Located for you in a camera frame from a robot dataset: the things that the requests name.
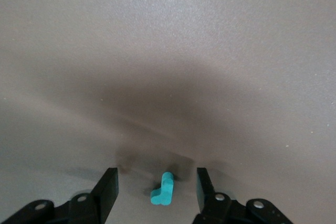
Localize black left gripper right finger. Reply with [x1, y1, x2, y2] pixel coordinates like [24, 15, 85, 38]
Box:
[194, 167, 293, 224]

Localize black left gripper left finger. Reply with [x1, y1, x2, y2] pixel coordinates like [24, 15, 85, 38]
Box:
[0, 167, 120, 224]

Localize teal letter r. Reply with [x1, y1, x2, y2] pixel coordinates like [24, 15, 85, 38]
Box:
[150, 172, 175, 206]

